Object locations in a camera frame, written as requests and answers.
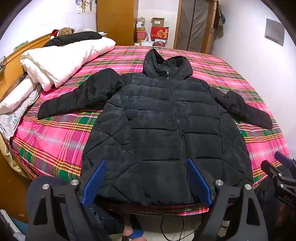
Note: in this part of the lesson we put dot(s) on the person's right leg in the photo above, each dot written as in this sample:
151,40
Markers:
277,220

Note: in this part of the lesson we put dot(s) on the colourful flat box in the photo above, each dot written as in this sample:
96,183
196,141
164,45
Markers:
159,42

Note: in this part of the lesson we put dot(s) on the red gift box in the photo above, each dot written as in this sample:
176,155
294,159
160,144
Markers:
159,33

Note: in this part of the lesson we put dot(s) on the white stick object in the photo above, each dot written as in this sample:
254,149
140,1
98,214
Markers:
11,223

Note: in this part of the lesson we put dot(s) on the brown cardboard box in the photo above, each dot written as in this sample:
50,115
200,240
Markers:
157,22

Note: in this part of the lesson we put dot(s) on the pink plaid bed sheet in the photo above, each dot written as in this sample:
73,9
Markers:
57,139

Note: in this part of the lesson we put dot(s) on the grey wall panel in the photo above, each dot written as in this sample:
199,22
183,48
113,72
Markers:
274,32

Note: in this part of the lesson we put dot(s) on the paw print pillowcase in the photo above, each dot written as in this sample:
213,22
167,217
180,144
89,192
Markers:
11,122

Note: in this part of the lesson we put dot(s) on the wooden door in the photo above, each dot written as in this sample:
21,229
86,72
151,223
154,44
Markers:
194,23

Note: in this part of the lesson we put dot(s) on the white pillow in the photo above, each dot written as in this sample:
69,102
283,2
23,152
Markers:
16,97

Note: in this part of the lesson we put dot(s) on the black hooded puffer jacket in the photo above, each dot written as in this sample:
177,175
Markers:
150,115

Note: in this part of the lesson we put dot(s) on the white folded duvet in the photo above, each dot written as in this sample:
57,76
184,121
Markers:
57,60

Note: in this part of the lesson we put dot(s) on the blue slipper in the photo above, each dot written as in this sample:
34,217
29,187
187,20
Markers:
136,231

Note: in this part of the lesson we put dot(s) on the white bag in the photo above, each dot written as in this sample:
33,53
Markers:
146,41

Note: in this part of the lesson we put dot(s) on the black garment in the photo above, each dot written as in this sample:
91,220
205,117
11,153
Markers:
76,37

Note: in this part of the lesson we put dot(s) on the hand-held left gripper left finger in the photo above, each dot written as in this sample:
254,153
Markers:
94,183

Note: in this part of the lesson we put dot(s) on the wall poster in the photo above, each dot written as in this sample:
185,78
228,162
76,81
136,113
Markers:
86,5

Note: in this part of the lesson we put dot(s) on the pink storage bin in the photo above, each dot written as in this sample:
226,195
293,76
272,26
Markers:
140,35

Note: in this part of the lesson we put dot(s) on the hanging dark bags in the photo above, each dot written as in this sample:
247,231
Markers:
219,19

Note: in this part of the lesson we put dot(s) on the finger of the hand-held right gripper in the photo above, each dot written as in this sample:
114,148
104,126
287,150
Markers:
282,158
269,168

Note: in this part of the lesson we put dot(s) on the brown plush bear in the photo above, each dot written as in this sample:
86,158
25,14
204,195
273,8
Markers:
66,31

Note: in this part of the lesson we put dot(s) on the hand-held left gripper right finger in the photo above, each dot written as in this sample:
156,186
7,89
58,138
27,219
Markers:
198,183

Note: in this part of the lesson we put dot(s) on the wooden wardrobe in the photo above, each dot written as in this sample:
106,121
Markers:
115,18

